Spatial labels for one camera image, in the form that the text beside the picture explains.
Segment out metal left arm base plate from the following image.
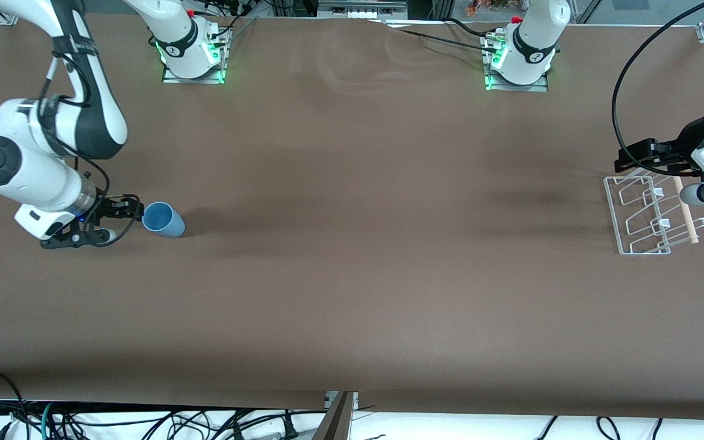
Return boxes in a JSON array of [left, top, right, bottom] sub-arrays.
[[485, 34, 550, 92]]

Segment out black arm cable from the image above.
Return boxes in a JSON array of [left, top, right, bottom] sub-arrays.
[[40, 37, 145, 246], [611, 0, 704, 178]]

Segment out white device box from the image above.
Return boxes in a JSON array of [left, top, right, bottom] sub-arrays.
[[318, 0, 409, 20]]

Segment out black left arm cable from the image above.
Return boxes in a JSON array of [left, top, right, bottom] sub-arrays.
[[611, 0, 704, 178]]

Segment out thin black table cable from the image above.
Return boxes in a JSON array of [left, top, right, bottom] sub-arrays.
[[447, 17, 505, 39], [383, 20, 499, 56]]

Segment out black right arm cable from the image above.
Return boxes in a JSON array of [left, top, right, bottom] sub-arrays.
[[40, 37, 145, 246]]

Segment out orange background items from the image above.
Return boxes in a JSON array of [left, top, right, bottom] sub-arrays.
[[465, 0, 527, 16]]

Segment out wooden table post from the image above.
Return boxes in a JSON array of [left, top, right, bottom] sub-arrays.
[[312, 391, 356, 440]]

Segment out teal floor cable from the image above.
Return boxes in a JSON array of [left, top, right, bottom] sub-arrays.
[[40, 402, 62, 440]]

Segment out white wire cup rack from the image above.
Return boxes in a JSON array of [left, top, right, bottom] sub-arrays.
[[604, 171, 704, 255]]

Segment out blue plastic cup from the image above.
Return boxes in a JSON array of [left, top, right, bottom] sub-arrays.
[[142, 202, 186, 238]]

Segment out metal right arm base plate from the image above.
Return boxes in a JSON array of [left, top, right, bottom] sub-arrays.
[[161, 27, 229, 85]]

